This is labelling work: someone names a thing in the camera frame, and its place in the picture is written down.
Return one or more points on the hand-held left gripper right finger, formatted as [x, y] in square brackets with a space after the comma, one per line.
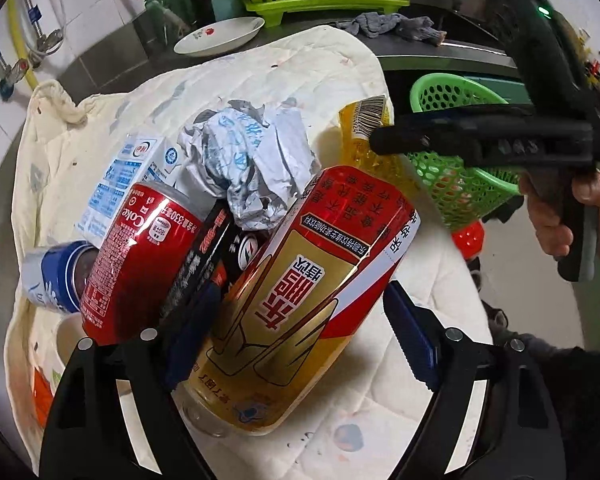
[412, 340]

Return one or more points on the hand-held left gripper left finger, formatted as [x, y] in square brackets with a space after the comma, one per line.
[192, 335]

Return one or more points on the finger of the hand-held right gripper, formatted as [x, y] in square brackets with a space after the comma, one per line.
[485, 112]
[480, 147]

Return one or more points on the green plastic basket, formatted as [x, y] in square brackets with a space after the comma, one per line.
[460, 185]

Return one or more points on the gold and red drink bottle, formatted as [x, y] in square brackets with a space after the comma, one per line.
[290, 300]

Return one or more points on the yellow plastic wrapper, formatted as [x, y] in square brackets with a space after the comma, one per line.
[365, 115]

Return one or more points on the white paper cup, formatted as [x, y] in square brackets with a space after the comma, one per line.
[67, 345]

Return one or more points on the orange snack packet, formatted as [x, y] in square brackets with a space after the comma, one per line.
[41, 400]

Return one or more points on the person's right hand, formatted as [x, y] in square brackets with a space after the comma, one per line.
[547, 225]

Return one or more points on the black and red packet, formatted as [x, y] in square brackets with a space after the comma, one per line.
[205, 255]

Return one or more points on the red mesh basket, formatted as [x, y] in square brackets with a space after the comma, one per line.
[469, 240]

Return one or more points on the red cola can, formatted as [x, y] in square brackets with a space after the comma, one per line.
[130, 260]

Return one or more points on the grey rag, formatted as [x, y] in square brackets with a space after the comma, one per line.
[380, 22]

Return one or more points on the blue and white can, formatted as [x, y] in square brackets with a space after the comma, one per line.
[50, 275]

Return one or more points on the white and blue milk carton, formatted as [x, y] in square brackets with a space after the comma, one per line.
[115, 175]

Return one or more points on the crumpled silver wrapper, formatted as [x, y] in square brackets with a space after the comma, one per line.
[240, 160]

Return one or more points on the cream quilted cloth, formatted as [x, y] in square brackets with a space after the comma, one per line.
[95, 110]

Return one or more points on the white plate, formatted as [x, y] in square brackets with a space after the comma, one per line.
[220, 40]

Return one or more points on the teal bottle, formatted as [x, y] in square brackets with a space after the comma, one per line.
[227, 5]

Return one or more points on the metal valve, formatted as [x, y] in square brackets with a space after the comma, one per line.
[10, 77]

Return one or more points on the green utensil holder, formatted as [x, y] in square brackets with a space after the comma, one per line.
[165, 15]

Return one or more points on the flexible metal pipe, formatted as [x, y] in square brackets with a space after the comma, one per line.
[32, 10]

